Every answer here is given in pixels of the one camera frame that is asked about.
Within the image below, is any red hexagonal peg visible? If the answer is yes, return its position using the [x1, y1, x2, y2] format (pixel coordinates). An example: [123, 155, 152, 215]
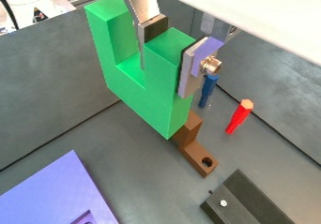
[226, 99, 253, 134]

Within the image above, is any brown block with holes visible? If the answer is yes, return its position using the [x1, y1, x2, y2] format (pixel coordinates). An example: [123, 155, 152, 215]
[171, 111, 218, 177]

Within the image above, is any green U-shaped block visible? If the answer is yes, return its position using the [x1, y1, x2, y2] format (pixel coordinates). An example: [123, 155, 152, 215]
[85, 0, 194, 138]

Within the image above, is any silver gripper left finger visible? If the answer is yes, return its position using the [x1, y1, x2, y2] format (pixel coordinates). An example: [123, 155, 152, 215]
[124, 0, 168, 68]

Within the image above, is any blue hexagonal peg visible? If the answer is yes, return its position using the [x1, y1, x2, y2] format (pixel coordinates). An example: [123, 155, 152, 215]
[198, 75, 218, 108]

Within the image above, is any purple board with cross slot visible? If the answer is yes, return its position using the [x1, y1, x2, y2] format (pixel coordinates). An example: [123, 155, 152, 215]
[0, 151, 119, 224]

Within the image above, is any black angle bracket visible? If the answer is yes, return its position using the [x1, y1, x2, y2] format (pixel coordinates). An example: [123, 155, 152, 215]
[200, 170, 294, 224]

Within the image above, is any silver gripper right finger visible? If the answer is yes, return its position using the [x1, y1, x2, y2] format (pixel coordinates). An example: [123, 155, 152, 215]
[176, 13, 241, 98]

